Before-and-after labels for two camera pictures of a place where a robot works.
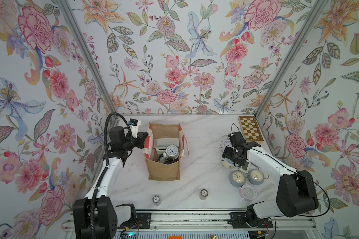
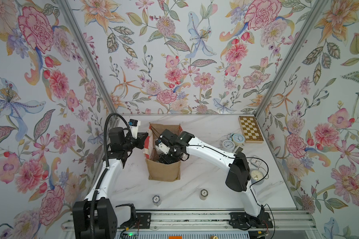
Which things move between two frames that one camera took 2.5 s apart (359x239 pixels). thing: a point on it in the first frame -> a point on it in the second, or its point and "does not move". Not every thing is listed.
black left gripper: [140, 140] does not move
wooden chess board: [251, 129] does not move
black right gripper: [226, 154] -> [165, 160]
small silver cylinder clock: [156, 200] does not move
